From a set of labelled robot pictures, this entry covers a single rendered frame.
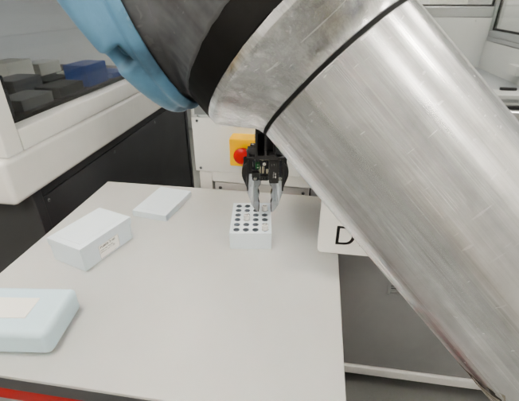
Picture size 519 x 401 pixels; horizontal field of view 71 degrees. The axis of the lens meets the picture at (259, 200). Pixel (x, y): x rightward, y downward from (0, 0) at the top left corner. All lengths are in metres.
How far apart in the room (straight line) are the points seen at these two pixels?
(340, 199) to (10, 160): 0.85
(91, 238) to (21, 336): 0.22
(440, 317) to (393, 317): 1.09
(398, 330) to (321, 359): 0.76
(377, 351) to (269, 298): 0.79
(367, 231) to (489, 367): 0.08
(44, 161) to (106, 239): 0.33
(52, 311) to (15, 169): 0.42
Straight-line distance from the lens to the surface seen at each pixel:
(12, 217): 1.12
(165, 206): 0.89
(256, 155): 0.67
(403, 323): 1.29
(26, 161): 0.98
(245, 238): 0.73
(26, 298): 0.67
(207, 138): 0.95
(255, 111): 0.16
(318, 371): 0.55
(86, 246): 0.74
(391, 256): 0.16
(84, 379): 0.59
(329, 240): 0.64
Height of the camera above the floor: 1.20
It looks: 29 degrees down
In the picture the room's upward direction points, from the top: straight up
